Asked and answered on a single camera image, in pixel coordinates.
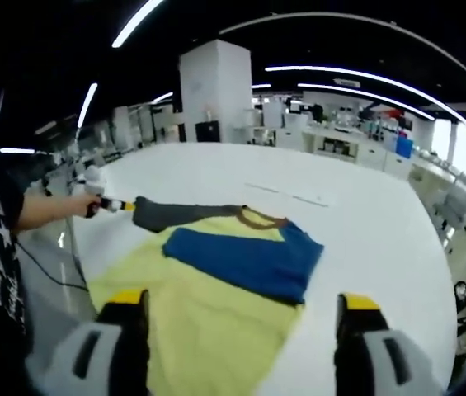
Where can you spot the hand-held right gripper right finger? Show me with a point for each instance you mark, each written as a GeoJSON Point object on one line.
{"type": "Point", "coordinates": [352, 359]}

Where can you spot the side ceiling light strip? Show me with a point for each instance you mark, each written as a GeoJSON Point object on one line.
{"type": "Point", "coordinates": [87, 105]}

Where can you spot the yellow garment grey blue sleeves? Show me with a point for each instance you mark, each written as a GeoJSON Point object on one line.
{"type": "Point", "coordinates": [216, 313]}

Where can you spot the black panel by pillar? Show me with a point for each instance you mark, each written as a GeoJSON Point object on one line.
{"type": "Point", "coordinates": [208, 132]}

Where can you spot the short ceiling light strip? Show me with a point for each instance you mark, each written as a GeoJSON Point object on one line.
{"type": "Point", "coordinates": [364, 95]}

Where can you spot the person's left hand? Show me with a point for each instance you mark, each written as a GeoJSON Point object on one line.
{"type": "Point", "coordinates": [85, 205]}

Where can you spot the overhead ceiling light strip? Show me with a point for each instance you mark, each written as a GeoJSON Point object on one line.
{"type": "Point", "coordinates": [135, 22]}

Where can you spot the tall white cabinet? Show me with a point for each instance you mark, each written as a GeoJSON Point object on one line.
{"type": "Point", "coordinates": [273, 114]}

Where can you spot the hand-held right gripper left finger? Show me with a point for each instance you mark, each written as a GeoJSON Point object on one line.
{"type": "Point", "coordinates": [129, 354]}

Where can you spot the long ceiling light strip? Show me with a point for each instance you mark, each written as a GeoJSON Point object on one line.
{"type": "Point", "coordinates": [364, 76]}

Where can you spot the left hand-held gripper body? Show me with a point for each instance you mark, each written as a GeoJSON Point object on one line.
{"type": "Point", "coordinates": [94, 181]}

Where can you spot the white counter cabinet row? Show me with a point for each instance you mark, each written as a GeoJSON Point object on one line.
{"type": "Point", "coordinates": [352, 144]}

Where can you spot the ceiling air vent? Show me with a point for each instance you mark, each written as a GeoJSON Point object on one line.
{"type": "Point", "coordinates": [346, 82]}

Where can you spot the white square pillar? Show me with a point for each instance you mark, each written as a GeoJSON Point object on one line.
{"type": "Point", "coordinates": [216, 82]}

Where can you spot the blue storage bin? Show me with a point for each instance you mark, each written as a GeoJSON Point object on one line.
{"type": "Point", "coordinates": [404, 147]}

